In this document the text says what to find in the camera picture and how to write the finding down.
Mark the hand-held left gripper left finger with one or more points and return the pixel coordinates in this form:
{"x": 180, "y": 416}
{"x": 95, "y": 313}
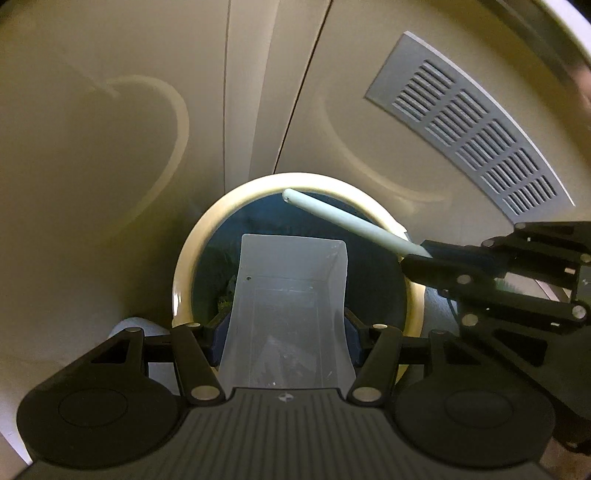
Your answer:
{"x": 218, "y": 341}

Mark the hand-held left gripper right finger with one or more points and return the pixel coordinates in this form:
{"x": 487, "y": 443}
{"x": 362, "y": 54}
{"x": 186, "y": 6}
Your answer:
{"x": 353, "y": 337}

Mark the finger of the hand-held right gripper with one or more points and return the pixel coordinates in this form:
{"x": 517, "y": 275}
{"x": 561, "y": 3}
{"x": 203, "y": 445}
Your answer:
{"x": 443, "y": 272}
{"x": 531, "y": 240}

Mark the translucent plastic box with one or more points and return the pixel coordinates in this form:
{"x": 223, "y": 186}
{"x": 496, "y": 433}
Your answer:
{"x": 286, "y": 314}

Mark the cream trash bin blue liner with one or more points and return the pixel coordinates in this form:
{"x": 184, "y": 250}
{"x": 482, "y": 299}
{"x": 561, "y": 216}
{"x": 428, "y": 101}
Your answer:
{"x": 194, "y": 240}

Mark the pale green toothbrush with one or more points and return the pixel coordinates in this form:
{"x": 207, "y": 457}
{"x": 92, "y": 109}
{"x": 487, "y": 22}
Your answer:
{"x": 351, "y": 219}

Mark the grey cabinet vent grille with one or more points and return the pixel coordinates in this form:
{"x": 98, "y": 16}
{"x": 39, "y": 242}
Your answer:
{"x": 461, "y": 129}

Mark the beige cabinet door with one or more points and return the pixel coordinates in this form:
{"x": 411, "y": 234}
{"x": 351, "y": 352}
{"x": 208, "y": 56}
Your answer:
{"x": 369, "y": 152}
{"x": 115, "y": 184}

